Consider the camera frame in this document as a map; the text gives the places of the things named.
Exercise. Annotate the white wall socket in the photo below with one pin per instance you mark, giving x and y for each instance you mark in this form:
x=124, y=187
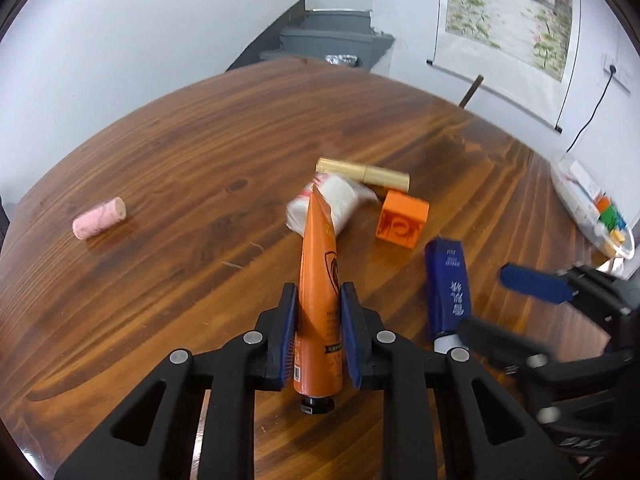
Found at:
x=617, y=71

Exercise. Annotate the clear plastic container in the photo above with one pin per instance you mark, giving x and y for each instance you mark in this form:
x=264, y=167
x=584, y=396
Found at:
x=582, y=195

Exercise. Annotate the hanging scroll painting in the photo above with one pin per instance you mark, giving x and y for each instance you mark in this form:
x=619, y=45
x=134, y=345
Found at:
x=510, y=15

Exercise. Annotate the long gold box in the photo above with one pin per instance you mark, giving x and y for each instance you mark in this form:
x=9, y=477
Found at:
x=370, y=172

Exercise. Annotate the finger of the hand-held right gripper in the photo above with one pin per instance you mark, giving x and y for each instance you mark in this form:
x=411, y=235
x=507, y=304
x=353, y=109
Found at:
x=495, y=341
x=532, y=284

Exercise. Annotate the orange printed cube box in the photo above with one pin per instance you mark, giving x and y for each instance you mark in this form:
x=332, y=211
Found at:
x=402, y=220

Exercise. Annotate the crumpled foil wrapper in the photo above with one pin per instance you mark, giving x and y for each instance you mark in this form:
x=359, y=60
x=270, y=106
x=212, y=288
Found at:
x=342, y=60

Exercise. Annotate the pink roll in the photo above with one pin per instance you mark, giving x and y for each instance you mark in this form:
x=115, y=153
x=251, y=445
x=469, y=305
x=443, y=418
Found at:
x=97, y=218

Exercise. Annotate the grey staircase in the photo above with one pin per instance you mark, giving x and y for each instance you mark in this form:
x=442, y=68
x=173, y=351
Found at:
x=330, y=30

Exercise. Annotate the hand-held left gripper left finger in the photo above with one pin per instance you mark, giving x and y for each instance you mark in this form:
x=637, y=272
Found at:
x=286, y=340

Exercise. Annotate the orange tube with black cap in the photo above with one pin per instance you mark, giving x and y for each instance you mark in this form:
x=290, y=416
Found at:
x=317, y=280

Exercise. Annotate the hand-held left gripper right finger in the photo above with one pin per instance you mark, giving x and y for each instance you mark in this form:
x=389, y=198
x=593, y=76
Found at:
x=350, y=340

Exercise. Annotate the white roll with red print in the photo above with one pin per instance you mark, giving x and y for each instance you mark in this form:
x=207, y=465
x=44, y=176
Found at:
x=345, y=195

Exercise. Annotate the wooden desk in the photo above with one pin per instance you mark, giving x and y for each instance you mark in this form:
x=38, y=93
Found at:
x=200, y=160

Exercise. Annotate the blue printed tube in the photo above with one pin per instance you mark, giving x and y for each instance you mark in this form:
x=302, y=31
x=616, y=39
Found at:
x=446, y=285

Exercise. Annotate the wooden chair back post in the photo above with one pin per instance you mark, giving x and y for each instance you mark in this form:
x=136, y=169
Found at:
x=471, y=91

